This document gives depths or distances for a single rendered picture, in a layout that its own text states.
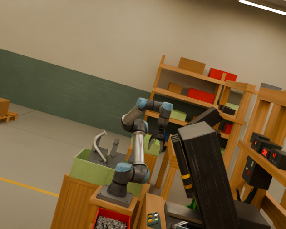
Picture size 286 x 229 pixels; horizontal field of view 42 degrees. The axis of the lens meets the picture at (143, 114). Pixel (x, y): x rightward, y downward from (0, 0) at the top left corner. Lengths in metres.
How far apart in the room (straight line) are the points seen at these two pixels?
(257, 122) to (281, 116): 0.45
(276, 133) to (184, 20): 7.20
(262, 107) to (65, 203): 1.78
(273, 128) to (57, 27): 7.88
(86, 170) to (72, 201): 0.29
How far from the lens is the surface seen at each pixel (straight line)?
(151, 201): 2.88
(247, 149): 2.47
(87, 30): 9.61
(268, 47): 9.76
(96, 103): 9.56
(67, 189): 3.29
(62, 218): 3.38
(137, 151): 2.91
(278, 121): 2.50
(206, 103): 8.89
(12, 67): 10.11
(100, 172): 3.18
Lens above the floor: 1.85
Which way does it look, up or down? 7 degrees down
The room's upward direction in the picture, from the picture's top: 16 degrees clockwise
